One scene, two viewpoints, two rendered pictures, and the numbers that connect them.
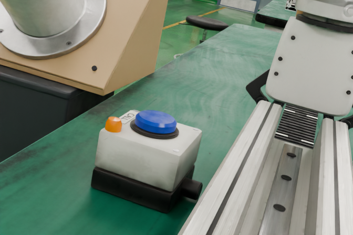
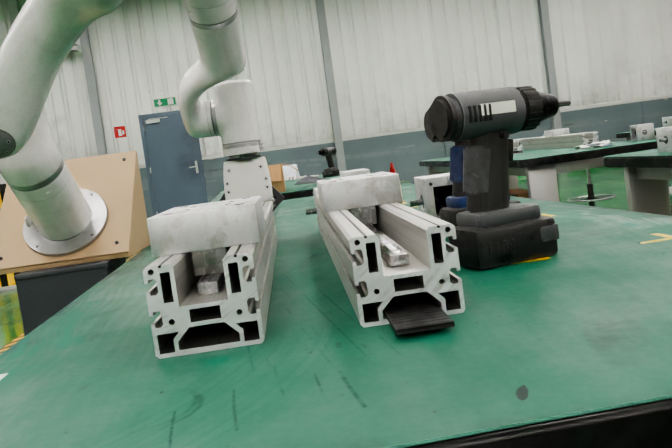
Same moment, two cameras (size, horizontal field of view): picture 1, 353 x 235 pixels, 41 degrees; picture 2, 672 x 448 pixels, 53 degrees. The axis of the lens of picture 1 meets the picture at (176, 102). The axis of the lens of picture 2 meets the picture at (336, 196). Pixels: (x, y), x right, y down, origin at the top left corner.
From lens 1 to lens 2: 90 cm
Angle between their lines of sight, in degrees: 22
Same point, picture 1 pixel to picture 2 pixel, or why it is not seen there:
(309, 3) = (229, 151)
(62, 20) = (82, 221)
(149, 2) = (133, 192)
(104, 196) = not seen: hidden behind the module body
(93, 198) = not seen: hidden behind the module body
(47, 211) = not seen: hidden behind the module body
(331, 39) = (247, 164)
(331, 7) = (239, 148)
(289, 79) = (236, 192)
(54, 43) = (81, 238)
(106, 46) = (118, 227)
